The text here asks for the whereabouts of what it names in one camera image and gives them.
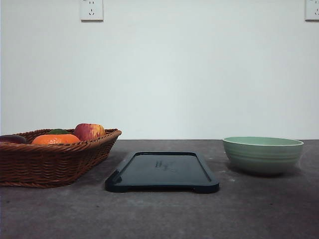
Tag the light green ceramic bowl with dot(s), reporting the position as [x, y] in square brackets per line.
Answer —
[263, 154]

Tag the brown wicker basket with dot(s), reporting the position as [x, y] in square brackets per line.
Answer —
[52, 160]

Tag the dark teal rectangular tray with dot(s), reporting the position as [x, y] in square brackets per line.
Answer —
[162, 171]

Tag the red yellow apple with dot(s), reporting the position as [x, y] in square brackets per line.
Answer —
[90, 131]

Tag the dark green fruit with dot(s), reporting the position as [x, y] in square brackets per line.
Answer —
[58, 131]

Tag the orange tangerine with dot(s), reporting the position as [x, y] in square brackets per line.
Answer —
[55, 139]

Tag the dark purple fruit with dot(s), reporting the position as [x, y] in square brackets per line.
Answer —
[13, 139]

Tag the white wall socket left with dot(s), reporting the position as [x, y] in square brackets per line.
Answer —
[91, 11]

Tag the white wall socket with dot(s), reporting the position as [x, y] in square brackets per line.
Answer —
[310, 11]
[91, 11]

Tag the white wall socket right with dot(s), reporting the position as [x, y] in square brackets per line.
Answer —
[310, 11]

